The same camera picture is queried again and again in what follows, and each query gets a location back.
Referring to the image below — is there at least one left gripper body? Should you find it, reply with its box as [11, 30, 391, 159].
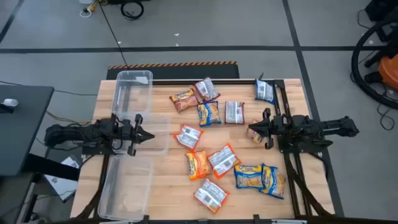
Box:
[119, 113, 144, 157]

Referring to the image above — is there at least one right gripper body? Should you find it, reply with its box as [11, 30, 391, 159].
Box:
[262, 108, 289, 150]

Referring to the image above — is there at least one red Maruchan ramen pack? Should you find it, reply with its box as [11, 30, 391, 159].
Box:
[224, 100, 246, 125]
[193, 77, 221, 103]
[247, 119, 264, 144]
[169, 88, 200, 113]

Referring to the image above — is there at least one clear plastic bin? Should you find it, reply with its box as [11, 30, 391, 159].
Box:
[97, 154, 154, 223]
[111, 113, 171, 157]
[111, 70, 154, 116]

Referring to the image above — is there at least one orange Maruchan ramen pack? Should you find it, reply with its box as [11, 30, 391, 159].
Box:
[184, 149, 212, 182]
[173, 124, 205, 152]
[206, 142, 242, 180]
[193, 177, 231, 215]

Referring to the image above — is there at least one blue Maruchan ramen pack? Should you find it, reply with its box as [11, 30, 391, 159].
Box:
[197, 100, 223, 128]
[254, 78, 276, 105]
[233, 164, 265, 190]
[259, 164, 287, 200]

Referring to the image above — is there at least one black hazard-striped floor mat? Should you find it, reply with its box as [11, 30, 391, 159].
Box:
[106, 61, 240, 80]

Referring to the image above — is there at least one black desk leg bar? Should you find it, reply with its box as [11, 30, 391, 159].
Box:
[23, 153, 82, 182]

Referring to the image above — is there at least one white paper sheet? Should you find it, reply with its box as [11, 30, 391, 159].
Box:
[44, 156, 81, 203]

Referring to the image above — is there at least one black desk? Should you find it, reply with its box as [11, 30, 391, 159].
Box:
[0, 84, 55, 177]

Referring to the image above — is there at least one orange shop vacuum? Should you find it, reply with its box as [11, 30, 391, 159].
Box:
[377, 54, 398, 91]

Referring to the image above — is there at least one black equipment case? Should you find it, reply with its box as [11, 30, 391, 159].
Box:
[364, 0, 398, 22]

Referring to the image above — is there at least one black aluminium rig frame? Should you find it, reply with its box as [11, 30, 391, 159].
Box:
[73, 79, 343, 224]

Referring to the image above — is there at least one black vacuum hose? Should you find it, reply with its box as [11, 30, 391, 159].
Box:
[351, 14, 398, 110]

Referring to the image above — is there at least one long black floor cable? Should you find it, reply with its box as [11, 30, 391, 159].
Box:
[98, 0, 129, 68]

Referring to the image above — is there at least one coiled black cable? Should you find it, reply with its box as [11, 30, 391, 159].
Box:
[120, 0, 145, 21]

